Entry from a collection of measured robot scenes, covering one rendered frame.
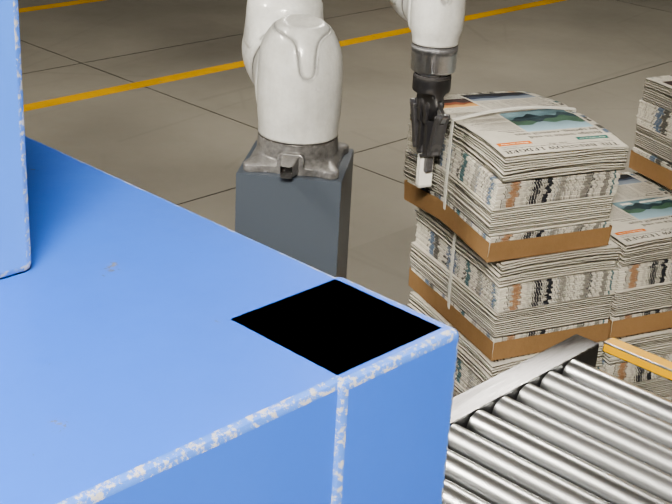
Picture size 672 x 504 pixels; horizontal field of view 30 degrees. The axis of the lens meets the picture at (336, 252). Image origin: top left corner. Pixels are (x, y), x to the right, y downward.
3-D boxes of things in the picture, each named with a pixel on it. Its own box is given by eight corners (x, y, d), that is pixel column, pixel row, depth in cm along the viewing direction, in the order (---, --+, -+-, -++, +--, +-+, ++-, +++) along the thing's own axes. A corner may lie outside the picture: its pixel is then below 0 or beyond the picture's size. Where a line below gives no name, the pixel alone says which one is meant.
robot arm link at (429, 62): (444, 36, 248) (441, 65, 250) (403, 38, 244) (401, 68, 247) (467, 47, 240) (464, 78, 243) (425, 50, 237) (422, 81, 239)
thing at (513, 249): (447, 227, 256) (450, 208, 254) (566, 211, 267) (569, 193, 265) (486, 263, 243) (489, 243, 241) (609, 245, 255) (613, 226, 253)
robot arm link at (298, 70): (262, 146, 232) (265, 29, 223) (249, 116, 248) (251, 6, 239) (347, 145, 235) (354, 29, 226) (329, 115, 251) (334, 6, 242)
